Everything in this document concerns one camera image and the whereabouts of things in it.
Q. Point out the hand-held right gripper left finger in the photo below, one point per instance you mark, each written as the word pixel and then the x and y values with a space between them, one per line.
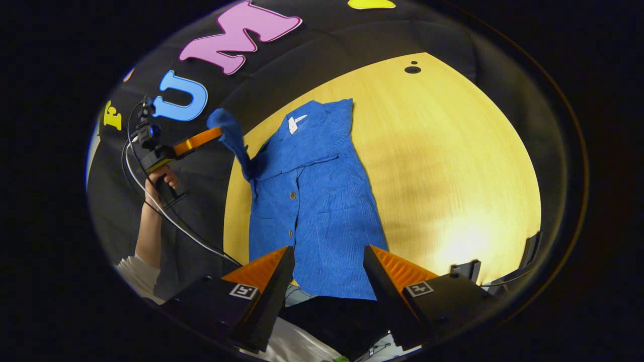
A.
pixel 276 296

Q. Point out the blue button shirt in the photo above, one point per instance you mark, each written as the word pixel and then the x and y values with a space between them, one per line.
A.
pixel 312 201

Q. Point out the black bracket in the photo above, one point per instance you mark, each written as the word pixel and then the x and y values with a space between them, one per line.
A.
pixel 531 250
pixel 465 270

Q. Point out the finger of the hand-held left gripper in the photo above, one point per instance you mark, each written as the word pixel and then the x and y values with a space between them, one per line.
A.
pixel 196 141

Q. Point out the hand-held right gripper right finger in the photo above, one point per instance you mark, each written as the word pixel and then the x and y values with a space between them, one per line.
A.
pixel 385 291

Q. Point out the black backdrop cloth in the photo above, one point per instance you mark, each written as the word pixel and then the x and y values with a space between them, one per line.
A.
pixel 211 201

